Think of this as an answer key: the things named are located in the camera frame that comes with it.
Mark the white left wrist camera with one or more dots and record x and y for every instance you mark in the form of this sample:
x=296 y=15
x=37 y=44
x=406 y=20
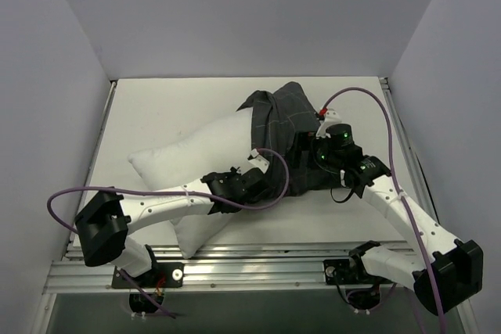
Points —
x=256 y=160

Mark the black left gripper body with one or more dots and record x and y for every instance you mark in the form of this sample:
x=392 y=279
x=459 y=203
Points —
x=261 y=182

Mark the aluminium front frame rail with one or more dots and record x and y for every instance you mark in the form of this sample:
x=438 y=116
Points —
x=214 y=269

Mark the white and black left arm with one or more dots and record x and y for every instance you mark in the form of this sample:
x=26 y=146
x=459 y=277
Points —
x=105 y=223

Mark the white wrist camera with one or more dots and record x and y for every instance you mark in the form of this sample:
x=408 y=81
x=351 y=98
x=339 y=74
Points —
x=328 y=118
x=256 y=160

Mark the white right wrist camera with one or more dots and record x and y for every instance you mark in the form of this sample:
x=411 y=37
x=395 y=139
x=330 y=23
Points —
x=328 y=118

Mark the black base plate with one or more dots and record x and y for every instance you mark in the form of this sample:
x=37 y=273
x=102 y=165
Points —
x=339 y=271
x=163 y=275

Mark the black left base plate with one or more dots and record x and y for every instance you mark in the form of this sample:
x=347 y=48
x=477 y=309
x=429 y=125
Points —
x=163 y=275

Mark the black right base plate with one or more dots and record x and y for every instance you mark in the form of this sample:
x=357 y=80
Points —
x=339 y=271

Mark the dark grey checked pillowcase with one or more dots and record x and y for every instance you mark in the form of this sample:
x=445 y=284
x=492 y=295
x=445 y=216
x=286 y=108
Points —
x=276 y=119

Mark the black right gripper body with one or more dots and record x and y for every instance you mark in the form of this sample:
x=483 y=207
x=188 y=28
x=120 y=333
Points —
x=299 y=145

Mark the white pillow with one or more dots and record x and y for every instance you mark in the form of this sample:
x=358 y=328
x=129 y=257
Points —
x=216 y=147

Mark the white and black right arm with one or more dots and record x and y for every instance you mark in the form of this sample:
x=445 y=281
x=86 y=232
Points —
x=445 y=271

